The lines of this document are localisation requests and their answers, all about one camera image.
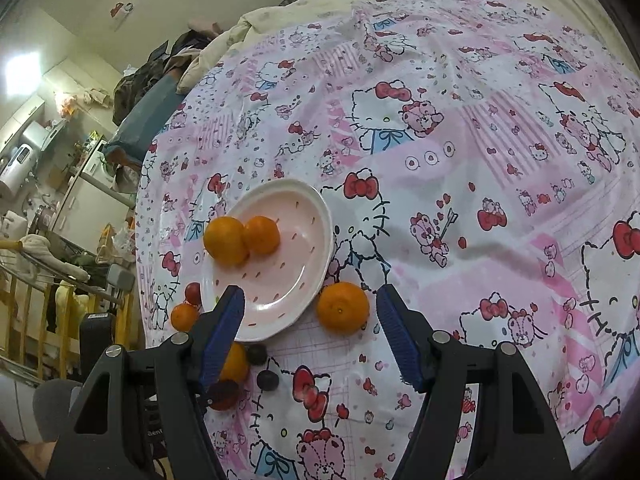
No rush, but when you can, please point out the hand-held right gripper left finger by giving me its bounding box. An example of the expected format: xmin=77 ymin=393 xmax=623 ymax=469
xmin=45 ymin=285 xmax=246 ymax=480

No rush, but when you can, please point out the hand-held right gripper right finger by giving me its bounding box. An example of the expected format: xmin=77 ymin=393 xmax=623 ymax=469
xmin=376 ymin=284 xmax=573 ymax=480

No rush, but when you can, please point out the small orange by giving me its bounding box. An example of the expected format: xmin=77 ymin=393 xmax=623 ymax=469
xmin=171 ymin=303 xmax=200 ymax=332

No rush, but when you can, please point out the large orange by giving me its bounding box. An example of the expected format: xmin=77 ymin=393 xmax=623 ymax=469
xmin=203 ymin=216 xmax=250 ymax=267
xmin=316 ymin=282 xmax=371 ymax=335

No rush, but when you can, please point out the pink speckled plate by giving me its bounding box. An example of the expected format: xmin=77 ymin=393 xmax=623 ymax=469
xmin=199 ymin=178 xmax=334 ymax=343

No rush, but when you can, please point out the pink cartoon cat printed blanket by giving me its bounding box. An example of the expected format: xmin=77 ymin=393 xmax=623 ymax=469
xmin=135 ymin=0 xmax=640 ymax=480

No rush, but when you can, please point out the white cabinet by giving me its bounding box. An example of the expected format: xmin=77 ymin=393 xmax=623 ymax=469
xmin=52 ymin=160 xmax=136 ymax=251

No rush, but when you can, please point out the blue pillow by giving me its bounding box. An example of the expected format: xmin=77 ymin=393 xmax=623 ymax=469
xmin=103 ymin=77 xmax=188 ymax=166

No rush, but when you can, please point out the white water heater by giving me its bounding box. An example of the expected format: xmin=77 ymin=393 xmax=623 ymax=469
xmin=0 ymin=142 xmax=36 ymax=201

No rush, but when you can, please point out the dark clothes pile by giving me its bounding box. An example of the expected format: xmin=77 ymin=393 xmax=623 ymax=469
xmin=112 ymin=30 xmax=221 ymax=126

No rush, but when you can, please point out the yellow wooden rail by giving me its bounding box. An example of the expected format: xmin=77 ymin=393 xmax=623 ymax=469
xmin=0 ymin=240 xmax=141 ymax=376

